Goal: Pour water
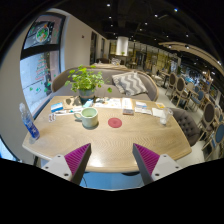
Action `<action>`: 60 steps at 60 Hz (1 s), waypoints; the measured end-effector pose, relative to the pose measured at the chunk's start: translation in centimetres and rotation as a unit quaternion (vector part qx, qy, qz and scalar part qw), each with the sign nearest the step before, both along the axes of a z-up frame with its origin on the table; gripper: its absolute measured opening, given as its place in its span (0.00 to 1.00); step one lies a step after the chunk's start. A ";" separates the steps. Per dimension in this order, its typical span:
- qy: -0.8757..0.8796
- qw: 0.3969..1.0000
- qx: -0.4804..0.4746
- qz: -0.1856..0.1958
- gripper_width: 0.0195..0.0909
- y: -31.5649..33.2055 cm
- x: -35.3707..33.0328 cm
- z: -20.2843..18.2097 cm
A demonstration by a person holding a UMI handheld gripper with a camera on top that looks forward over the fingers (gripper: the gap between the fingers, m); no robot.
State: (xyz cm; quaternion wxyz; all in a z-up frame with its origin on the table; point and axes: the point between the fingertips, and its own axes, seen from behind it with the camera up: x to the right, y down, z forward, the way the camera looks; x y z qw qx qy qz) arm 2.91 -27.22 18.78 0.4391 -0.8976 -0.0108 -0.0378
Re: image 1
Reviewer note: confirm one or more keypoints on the white paper napkin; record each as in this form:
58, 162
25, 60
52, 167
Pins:
157, 112

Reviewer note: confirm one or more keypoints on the pale green ceramic mug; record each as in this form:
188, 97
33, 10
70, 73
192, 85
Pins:
90, 117

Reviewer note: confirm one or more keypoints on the small blue white box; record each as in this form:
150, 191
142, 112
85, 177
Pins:
56, 107

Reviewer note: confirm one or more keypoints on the group of ceiling spotlights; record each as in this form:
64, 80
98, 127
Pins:
156, 15

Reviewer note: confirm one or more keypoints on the small white flat box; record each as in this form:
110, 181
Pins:
140, 104

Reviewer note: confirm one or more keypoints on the grey tufted armchair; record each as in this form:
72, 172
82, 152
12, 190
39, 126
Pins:
187, 125

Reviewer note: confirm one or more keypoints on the white orange medicine box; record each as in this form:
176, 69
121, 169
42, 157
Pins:
127, 104

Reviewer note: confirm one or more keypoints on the white sachet strip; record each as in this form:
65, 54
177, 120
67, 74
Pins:
143, 110

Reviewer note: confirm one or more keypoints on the clear blue-labelled water bottle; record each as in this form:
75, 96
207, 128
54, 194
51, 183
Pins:
30, 126

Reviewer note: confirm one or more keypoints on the window with festive decals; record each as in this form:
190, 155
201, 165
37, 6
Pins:
36, 70

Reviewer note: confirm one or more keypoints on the yellow card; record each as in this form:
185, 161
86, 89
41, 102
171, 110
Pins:
160, 105

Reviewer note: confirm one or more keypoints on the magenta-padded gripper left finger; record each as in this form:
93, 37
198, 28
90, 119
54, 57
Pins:
77, 159

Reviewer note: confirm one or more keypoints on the flat round red coaster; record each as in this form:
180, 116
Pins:
115, 122

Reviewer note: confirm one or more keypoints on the pill blister pack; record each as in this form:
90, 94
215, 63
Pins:
52, 117

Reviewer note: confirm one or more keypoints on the grey curved sofa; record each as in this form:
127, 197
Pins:
106, 75

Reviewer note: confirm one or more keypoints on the white ointment tube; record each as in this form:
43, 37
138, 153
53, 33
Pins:
68, 111

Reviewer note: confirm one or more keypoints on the clear plastic cup with straw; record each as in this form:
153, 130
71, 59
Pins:
165, 117

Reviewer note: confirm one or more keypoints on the group of round-backed chairs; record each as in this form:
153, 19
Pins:
209, 113

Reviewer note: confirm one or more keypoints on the grey white chevron pillow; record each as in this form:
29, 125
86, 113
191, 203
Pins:
130, 83

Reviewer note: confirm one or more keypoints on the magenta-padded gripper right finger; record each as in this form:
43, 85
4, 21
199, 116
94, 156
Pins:
146, 159

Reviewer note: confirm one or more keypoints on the white round column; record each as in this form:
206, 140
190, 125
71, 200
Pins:
122, 46

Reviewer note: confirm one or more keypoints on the green potted plant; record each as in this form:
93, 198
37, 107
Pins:
85, 80

